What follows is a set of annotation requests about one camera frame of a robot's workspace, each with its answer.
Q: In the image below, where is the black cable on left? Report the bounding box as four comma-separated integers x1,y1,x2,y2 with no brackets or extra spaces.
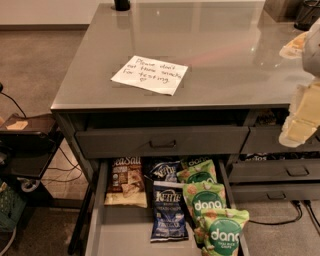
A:
0,82,28,119

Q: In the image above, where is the green Dang chip bag rear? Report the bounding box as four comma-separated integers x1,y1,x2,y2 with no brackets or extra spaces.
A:
177,159,217,184

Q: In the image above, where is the open grey middle drawer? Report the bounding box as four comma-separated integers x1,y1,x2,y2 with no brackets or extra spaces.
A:
84,158,251,256

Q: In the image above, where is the grey top left drawer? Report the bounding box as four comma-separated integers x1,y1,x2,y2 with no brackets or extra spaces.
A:
76,126,249,159

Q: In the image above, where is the green plastic crate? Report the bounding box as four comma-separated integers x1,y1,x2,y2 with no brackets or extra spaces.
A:
0,182,26,232

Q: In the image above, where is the blue kettle chip bag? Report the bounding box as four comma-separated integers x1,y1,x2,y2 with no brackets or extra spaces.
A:
147,161,180,182
151,181,189,242

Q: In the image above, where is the green Dang chip bag front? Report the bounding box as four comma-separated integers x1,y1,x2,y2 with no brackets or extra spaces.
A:
199,208,249,256

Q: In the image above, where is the grey top right drawer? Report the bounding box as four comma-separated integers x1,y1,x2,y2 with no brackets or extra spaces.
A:
241,125,320,154

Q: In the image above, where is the grey metal drawer cabinet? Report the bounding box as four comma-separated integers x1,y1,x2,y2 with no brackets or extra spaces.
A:
52,2,320,256

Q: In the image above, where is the black side cart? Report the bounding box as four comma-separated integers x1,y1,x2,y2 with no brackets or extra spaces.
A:
0,114,63,206

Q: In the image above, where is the green Dang chip bag middle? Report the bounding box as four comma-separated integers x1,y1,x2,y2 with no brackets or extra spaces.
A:
183,181,226,223

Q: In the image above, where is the black cylinder on counter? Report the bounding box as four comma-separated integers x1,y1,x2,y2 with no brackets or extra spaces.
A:
114,0,131,11

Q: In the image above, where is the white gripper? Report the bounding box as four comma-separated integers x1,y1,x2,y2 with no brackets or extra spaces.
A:
279,32,320,148

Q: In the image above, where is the black cable at right edge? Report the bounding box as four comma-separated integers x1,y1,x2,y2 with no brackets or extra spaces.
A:
303,199,320,231

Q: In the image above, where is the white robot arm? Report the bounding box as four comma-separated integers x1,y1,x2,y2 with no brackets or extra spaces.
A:
279,19,320,148

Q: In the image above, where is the white handwritten paper note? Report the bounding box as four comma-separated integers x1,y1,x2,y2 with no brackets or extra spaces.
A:
111,56,188,96

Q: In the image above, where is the green dang chip bag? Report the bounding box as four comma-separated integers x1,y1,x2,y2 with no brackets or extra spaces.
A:
183,181,226,223
177,159,217,184
199,208,249,256

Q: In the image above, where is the brown sea salt chip bag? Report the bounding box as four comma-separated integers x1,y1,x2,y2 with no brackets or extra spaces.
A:
105,157,147,208

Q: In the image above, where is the blue Kettle chip bag front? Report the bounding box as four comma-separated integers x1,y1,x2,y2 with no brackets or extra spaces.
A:
151,181,189,242

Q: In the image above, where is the black mesh cup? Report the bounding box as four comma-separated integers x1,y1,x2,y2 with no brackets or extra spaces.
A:
294,0,320,31

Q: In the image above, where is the blue Kettle chip bag rear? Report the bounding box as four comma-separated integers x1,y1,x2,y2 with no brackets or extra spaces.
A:
147,161,180,182

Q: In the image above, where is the black power cable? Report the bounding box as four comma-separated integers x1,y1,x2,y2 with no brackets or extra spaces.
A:
248,199,304,226

